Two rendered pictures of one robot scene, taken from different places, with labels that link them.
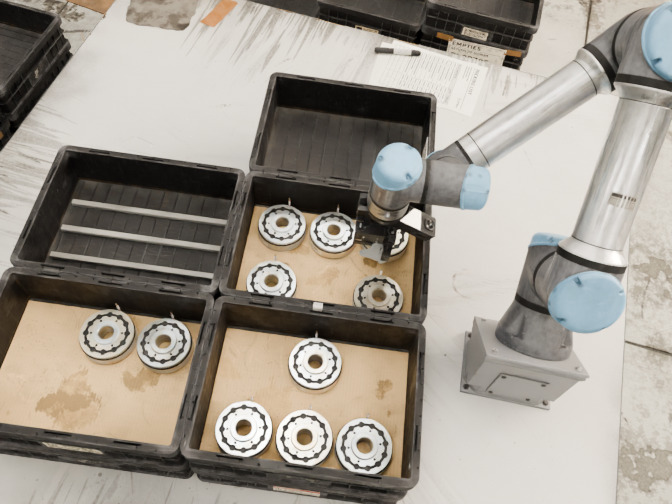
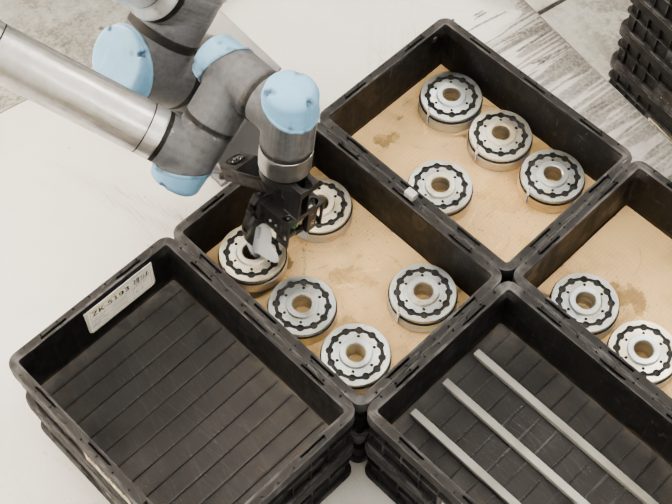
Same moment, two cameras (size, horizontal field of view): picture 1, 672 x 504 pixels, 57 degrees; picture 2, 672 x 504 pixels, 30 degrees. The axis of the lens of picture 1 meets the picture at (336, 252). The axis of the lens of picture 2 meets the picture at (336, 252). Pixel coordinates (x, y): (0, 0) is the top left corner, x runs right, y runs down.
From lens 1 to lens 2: 1.56 m
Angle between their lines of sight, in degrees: 57
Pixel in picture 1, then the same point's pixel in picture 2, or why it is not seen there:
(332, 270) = (335, 279)
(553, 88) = (44, 56)
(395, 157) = (294, 92)
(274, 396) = (498, 198)
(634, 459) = not seen: hidden behind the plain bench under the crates
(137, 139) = not seen: outside the picture
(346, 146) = (166, 431)
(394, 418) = (398, 111)
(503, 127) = (119, 91)
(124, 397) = (652, 290)
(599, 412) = not seen: hidden behind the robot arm
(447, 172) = (248, 63)
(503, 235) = (58, 251)
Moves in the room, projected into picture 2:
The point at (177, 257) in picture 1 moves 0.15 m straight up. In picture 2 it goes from (506, 413) to (520, 368)
